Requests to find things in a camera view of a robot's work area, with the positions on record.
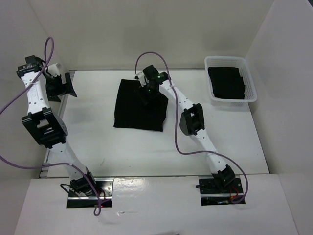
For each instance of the black skirt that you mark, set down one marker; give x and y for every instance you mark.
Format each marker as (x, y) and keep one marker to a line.
(130, 111)

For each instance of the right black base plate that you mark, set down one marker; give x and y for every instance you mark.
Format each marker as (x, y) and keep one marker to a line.
(212, 196)

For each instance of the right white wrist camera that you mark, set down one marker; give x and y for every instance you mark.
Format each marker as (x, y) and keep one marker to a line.
(141, 78)

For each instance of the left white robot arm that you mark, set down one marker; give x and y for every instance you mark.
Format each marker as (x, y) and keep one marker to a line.
(46, 127)

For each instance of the black folded skirts stack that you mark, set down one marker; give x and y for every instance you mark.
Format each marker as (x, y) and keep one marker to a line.
(227, 83)

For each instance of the white plastic basket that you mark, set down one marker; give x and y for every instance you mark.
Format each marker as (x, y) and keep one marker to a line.
(234, 62)

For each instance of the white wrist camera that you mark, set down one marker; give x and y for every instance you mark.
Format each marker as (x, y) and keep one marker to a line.
(141, 78)
(54, 69)

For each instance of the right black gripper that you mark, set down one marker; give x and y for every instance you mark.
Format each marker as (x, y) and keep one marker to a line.
(141, 91)

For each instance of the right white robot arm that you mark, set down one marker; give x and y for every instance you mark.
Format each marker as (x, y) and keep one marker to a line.
(190, 120)

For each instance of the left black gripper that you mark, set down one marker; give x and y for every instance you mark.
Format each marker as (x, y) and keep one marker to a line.
(52, 96)

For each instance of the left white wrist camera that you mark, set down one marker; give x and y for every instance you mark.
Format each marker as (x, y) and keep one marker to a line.
(54, 69)

